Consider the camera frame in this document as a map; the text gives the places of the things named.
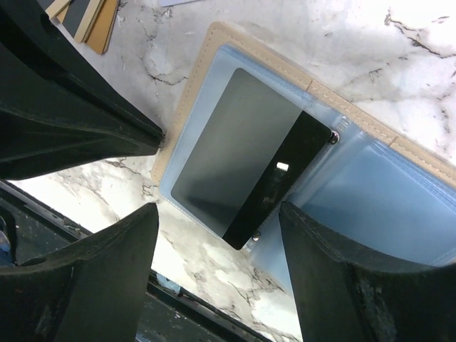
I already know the single black card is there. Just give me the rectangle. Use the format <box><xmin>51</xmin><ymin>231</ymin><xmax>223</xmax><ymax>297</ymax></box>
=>
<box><xmin>171</xmin><ymin>68</ymin><xmax>332</xmax><ymax>249</ymax></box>

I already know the silver VIP card stack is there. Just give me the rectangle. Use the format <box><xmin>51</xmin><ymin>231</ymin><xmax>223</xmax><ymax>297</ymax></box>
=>
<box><xmin>159</xmin><ymin>0</ymin><xmax>198</xmax><ymax>7</ymax></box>

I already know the beige card holder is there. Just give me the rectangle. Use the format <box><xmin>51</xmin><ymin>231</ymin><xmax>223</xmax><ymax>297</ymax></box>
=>
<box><xmin>151</xmin><ymin>22</ymin><xmax>455</xmax><ymax>292</ymax></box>

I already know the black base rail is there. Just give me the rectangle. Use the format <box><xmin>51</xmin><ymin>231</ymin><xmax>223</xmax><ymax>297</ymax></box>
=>
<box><xmin>0</xmin><ymin>180</ymin><xmax>271</xmax><ymax>342</ymax></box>

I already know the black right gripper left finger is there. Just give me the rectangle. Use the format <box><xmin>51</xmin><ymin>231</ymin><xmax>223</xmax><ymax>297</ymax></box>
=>
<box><xmin>1</xmin><ymin>203</ymin><xmax>159</xmax><ymax>341</ymax></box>

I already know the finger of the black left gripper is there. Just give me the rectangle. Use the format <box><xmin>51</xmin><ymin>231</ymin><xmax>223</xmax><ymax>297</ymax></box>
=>
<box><xmin>1</xmin><ymin>1</ymin><xmax>164</xmax><ymax>180</ymax></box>

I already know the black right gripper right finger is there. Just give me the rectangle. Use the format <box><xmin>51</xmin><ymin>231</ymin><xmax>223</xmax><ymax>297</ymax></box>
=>
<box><xmin>279</xmin><ymin>202</ymin><xmax>455</xmax><ymax>341</ymax></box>

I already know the gold card stack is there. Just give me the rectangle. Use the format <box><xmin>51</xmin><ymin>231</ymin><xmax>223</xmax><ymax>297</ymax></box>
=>
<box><xmin>38</xmin><ymin>0</ymin><xmax>119</xmax><ymax>54</ymax></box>

